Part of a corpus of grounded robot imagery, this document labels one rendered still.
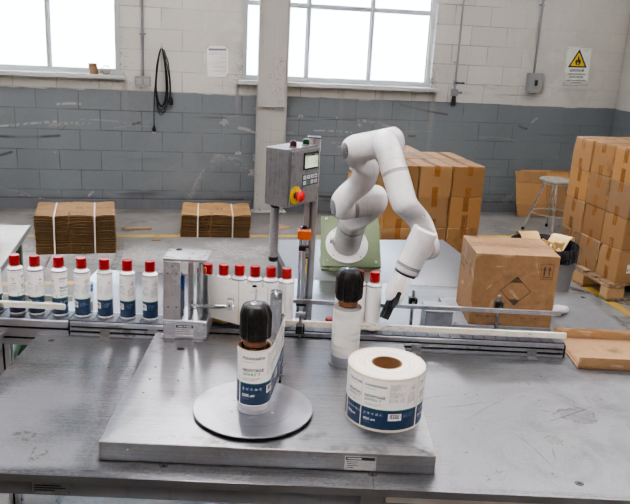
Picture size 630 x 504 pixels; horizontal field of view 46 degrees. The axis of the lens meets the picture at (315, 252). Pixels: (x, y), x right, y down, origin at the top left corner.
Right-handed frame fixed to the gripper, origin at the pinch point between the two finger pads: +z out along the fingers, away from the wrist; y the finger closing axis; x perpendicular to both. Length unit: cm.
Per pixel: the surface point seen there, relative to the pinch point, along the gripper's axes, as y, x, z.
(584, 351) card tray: 0, 68, -13
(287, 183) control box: 1, -47, -28
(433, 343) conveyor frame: 4.9, 17.8, 2.4
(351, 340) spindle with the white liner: 31.9, -13.6, 2.0
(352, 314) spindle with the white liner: 32.0, -16.6, -5.6
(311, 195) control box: -9.0, -37.9, -25.4
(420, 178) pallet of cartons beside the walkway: -338, 62, -7
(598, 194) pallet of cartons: -333, 194, -50
